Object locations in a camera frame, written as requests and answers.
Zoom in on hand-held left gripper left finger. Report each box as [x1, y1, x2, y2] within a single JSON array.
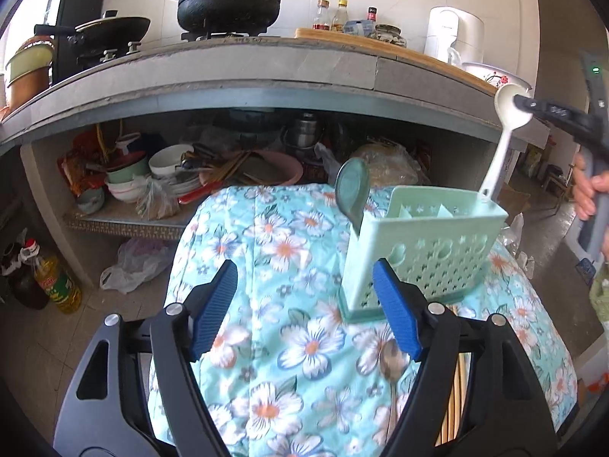
[[53, 259, 239, 457]]

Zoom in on brown enamel pot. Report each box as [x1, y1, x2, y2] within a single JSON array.
[[5, 64, 52, 111]]

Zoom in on bag of flatbread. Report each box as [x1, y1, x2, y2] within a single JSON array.
[[349, 143, 420, 187]]

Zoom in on yellow cooking oil bottle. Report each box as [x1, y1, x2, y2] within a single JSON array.
[[27, 240, 83, 315]]

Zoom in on red handled utensil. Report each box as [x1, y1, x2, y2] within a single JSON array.
[[178, 181, 225, 206]]

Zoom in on clear plastic bag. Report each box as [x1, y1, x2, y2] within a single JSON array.
[[136, 178, 182, 221]]

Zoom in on bundle of brown chopsticks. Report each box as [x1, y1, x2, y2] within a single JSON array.
[[209, 150, 254, 184]]

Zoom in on yellow cap sauce bottle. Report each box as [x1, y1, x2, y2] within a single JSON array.
[[332, 0, 351, 33]]

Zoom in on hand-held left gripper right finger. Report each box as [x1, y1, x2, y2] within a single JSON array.
[[372, 257, 557, 457]]

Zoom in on pink plastic basin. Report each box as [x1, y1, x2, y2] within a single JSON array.
[[200, 150, 304, 189]]

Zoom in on white box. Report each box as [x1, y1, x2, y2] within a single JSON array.
[[578, 333, 609, 401]]

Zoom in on green plastic utensil caddy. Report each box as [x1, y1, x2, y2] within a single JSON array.
[[339, 185, 509, 322]]

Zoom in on person's right hand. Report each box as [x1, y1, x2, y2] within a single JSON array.
[[572, 150, 601, 222]]

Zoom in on dark liquid bottle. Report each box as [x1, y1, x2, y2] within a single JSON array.
[[0, 243, 49, 310]]

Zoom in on cardboard box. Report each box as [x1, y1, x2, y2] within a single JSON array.
[[497, 183, 532, 216]]

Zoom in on wooden chair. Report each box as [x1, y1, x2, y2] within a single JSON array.
[[542, 164, 577, 201]]

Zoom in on gas stove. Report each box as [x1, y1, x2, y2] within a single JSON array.
[[71, 29, 268, 66]]

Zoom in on metal spoon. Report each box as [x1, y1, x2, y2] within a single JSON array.
[[335, 157, 371, 236], [381, 340, 410, 443]]

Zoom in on small grey bowl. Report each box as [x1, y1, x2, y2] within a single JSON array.
[[76, 188, 106, 214]]

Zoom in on white kitchen appliance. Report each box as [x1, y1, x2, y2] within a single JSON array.
[[425, 6, 485, 64]]

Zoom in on white plastic bag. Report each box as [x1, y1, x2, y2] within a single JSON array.
[[100, 238, 173, 294]]

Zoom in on red snack packets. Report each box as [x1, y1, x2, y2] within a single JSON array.
[[57, 132, 108, 197]]

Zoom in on floral quilted cloth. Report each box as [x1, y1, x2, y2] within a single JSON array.
[[148, 183, 579, 457]]

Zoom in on crumpled clear plastic wrap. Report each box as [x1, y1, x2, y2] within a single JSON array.
[[502, 214, 536, 278]]

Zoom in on concrete kitchen counter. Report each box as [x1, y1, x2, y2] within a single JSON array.
[[0, 38, 550, 155]]

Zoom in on black wok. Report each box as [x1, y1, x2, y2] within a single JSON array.
[[34, 11, 152, 49]]

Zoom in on green ceramic bowl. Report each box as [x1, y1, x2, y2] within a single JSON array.
[[105, 156, 151, 184]]

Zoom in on stacked steel pots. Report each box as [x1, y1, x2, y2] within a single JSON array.
[[283, 114, 329, 151]]

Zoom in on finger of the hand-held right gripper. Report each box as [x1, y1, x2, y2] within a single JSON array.
[[513, 94, 593, 141]]

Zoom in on white round plastic spoon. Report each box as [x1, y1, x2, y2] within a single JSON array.
[[478, 83, 534, 203]]

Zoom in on white ceramic bowl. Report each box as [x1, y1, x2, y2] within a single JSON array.
[[149, 145, 195, 178]]

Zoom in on glass pickle jar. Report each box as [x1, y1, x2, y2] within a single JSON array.
[[375, 24, 408, 49]]

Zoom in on black appliance panel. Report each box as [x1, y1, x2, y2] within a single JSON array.
[[50, 0, 109, 84]]

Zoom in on floral enamel basin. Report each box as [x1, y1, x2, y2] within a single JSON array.
[[461, 62, 532, 91]]

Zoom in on cream enamel pot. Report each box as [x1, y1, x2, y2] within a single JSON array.
[[5, 37, 55, 79]]

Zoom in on wooden cutting board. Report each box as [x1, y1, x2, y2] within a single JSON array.
[[295, 27, 498, 97]]

